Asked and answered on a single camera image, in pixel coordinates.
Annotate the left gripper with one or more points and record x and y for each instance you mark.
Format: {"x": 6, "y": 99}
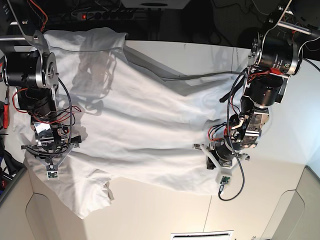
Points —
{"x": 224, "y": 156}

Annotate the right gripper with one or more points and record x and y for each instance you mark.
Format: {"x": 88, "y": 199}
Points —
{"x": 52, "y": 155}

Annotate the white t-shirt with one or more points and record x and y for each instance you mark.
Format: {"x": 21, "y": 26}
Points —
{"x": 133, "y": 123}

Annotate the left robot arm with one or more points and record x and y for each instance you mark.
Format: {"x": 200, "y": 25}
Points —
{"x": 275, "y": 56}

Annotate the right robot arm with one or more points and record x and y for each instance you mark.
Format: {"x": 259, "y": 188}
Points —
{"x": 30, "y": 67}

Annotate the white power strip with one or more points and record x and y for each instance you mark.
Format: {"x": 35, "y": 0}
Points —
{"x": 103, "y": 15}

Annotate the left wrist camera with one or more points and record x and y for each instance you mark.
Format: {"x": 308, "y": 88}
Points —
{"x": 223, "y": 178}

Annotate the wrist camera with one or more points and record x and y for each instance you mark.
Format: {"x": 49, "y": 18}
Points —
{"x": 223, "y": 178}
{"x": 52, "y": 175}

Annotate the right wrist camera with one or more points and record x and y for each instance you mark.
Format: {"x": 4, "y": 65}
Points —
{"x": 52, "y": 175}

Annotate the orange handled screwdriver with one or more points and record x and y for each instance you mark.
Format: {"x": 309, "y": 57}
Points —
{"x": 6, "y": 109}

